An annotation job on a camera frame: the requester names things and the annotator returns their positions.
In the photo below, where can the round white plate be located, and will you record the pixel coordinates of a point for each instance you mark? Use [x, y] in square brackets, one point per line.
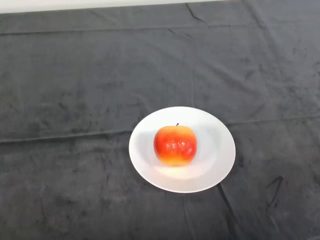
[215, 150]

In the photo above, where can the black cloth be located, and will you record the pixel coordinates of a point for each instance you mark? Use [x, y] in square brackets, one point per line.
[75, 75]

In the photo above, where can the red yellow apple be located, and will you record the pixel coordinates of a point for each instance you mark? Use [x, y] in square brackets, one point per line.
[175, 146]

